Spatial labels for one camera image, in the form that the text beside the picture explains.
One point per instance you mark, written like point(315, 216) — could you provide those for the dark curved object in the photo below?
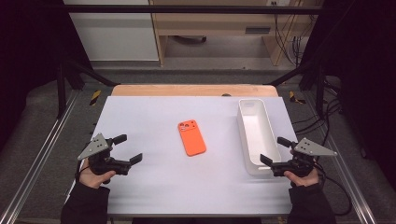
point(190, 39)

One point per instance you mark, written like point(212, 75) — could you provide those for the white plastic bin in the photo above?
point(258, 133)

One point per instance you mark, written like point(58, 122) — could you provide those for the person's right hand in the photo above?
point(300, 179)

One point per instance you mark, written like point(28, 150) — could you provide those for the orange phone case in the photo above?
point(192, 138)

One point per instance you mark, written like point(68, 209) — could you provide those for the white cabinet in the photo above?
point(115, 37)

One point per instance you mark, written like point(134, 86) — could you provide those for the black metal stand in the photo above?
point(67, 81)
point(313, 77)

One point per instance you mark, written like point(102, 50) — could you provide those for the aluminium rail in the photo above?
point(37, 158)
point(348, 177)

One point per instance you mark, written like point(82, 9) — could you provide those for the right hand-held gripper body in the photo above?
point(306, 149)

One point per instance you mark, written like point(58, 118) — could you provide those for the black curtain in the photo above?
point(28, 62)
point(364, 77)

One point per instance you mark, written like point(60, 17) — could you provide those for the light wooden desk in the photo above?
point(211, 25)

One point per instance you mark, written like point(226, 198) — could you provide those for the wooden table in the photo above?
point(186, 90)

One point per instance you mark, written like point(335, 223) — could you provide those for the white board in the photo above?
point(155, 180)

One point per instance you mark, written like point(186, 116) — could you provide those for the yellow black striped tape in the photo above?
point(295, 98)
point(95, 97)

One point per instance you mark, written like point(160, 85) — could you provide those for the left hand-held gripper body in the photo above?
point(95, 146)

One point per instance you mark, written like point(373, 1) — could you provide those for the black horizontal frame bar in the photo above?
point(186, 9)

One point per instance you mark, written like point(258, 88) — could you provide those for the person's left hand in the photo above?
point(90, 179)

